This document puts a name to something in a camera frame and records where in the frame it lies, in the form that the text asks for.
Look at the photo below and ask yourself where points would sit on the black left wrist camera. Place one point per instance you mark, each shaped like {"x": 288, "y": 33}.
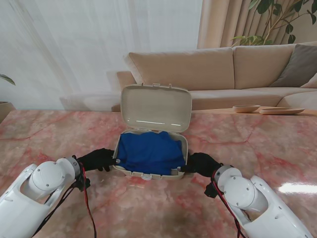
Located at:
{"x": 83, "y": 184}

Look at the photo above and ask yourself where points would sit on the blue shirt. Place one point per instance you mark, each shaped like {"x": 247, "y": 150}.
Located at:
{"x": 151, "y": 153}

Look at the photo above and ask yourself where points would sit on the tall green leafy plant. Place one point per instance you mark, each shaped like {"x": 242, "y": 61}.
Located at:
{"x": 289, "y": 27}

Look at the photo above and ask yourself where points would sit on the round wooden bowl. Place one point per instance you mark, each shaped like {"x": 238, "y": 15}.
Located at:
{"x": 246, "y": 108}

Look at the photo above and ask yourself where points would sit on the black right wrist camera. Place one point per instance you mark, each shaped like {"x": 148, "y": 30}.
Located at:
{"x": 210, "y": 191}

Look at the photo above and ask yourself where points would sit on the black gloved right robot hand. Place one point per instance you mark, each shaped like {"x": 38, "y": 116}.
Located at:
{"x": 201, "y": 164}

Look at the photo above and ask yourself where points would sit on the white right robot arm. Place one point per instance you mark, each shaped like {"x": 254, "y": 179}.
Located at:
{"x": 252, "y": 200}

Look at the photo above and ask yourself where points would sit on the single green plant leaf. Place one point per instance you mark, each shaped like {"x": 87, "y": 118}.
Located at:
{"x": 8, "y": 79}

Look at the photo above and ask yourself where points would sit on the beige suitcase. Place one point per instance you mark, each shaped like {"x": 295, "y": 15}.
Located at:
{"x": 156, "y": 111}

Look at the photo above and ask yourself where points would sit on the grey cushion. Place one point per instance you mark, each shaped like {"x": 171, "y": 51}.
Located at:
{"x": 297, "y": 67}

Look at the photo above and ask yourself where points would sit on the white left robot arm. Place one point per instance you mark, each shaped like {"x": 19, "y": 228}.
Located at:
{"x": 32, "y": 193}

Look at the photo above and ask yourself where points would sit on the beige curtain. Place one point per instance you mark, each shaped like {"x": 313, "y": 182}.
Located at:
{"x": 223, "y": 22}

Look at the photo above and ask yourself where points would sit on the beige sofa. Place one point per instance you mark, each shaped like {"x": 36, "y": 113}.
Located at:
{"x": 218, "y": 67}

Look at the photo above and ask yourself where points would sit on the flat wooden tray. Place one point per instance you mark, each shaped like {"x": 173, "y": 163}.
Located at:
{"x": 282, "y": 111}

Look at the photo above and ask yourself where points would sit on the beige plant pot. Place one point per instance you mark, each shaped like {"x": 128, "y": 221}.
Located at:
{"x": 6, "y": 109}

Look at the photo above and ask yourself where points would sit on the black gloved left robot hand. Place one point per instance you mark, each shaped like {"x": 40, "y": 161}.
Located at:
{"x": 97, "y": 160}

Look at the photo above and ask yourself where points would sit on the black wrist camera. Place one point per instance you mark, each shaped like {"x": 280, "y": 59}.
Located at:
{"x": 210, "y": 191}
{"x": 83, "y": 184}

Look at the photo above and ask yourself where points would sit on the white sheer curtain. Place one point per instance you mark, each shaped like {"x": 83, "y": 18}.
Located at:
{"x": 99, "y": 49}

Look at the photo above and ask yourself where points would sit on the light wooden coffee table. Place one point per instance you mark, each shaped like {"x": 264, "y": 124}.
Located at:
{"x": 310, "y": 112}

